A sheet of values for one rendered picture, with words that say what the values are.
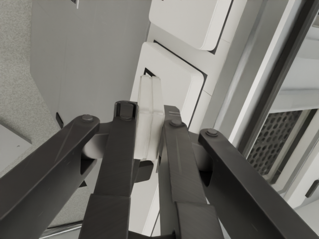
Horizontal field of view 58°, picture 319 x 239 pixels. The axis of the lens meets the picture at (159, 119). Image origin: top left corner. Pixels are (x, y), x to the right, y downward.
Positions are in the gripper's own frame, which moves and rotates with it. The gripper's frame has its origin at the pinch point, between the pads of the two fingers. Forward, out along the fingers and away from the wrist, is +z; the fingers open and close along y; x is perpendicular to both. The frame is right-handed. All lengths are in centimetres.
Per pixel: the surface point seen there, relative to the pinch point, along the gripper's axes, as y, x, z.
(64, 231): -33, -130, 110
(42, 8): -31, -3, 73
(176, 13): 2.4, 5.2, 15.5
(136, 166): 0.2, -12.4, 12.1
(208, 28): 5.1, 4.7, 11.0
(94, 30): -10.2, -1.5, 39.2
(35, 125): -43, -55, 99
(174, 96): 3.4, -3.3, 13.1
